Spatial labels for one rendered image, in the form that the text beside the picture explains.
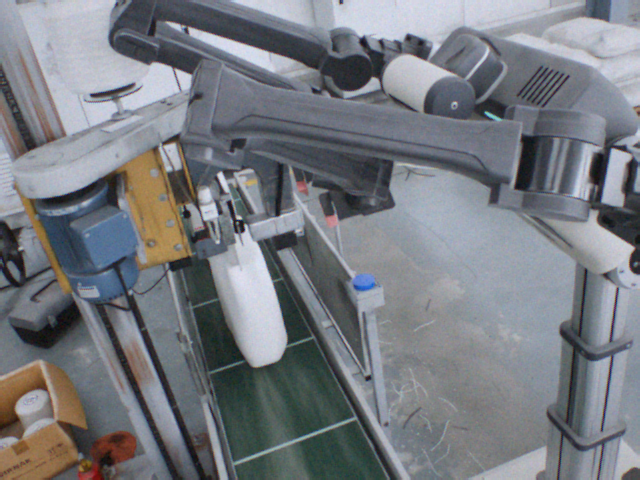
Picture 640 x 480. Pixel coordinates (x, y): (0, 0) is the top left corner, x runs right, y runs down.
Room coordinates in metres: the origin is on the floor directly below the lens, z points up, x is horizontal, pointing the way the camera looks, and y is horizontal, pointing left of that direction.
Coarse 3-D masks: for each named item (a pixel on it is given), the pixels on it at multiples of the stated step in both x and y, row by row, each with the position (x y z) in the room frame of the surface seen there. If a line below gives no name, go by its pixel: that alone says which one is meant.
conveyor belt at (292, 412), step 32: (192, 256) 2.41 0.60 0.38; (192, 288) 2.15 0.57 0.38; (224, 320) 1.88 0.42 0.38; (288, 320) 1.81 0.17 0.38; (224, 352) 1.70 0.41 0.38; (288, 352) 1.63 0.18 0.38; (320, 352) 1.60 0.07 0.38; (224, 384) 1.53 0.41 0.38; (256, 384) 1.50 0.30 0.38; (288, 384) 1.48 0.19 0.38; (320, 384) 1.45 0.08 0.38; (224, 416) 1.39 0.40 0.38; (256, 416) 1.36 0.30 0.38; (288, 416) 1.34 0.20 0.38; (320, 416) 1.31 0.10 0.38; (352, 416) 1.29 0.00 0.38; (256, 448) 1.23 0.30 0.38; (288, 448) 1.21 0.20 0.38; (320, 448) 1.19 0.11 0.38; (352, 448) 1.17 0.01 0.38
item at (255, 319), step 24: (240, 216) 1.90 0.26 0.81; (216, 264) 1.63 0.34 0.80; (240, 264) 1.51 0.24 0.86; (264, 264) 1.63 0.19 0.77; (216, 288) 1.71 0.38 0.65; (240, 288) 1.56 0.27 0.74; (264, 288) 1.58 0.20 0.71; (240, 312) 1.56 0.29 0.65; (264, 312) 1.57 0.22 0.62; (240, 336) 1.57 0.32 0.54; (264, 336) 1.56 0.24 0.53; (264, 360) 1.57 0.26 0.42
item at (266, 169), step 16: (192, 160) 1.34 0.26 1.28; (256, 160) 1.38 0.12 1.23; (272, 160) 1.39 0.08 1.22; (192, 176) 1.34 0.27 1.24; (208, 176) 1.35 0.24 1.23; (256, 176) 1.43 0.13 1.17; (272, 176) 1.39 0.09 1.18; (288, 176) 1.40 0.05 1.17; (272, 192) 1.39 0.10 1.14; (288, 192) 1.39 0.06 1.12; (272, 208) 1.38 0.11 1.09; (288, 208) 1.39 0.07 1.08
